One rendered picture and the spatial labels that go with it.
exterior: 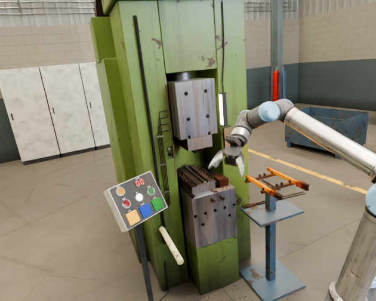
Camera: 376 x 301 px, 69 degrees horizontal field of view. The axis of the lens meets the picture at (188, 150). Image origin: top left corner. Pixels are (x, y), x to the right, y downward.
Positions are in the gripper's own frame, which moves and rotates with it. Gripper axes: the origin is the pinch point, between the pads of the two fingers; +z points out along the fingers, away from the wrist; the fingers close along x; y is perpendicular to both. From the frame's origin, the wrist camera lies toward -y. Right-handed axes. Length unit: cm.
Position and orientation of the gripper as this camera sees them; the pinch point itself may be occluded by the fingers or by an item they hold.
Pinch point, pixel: (224, 171)
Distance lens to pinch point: 119.1
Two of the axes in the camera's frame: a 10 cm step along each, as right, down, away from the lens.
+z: -3.9, 7.6, -5.2
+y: 2.1, 6.3, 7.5
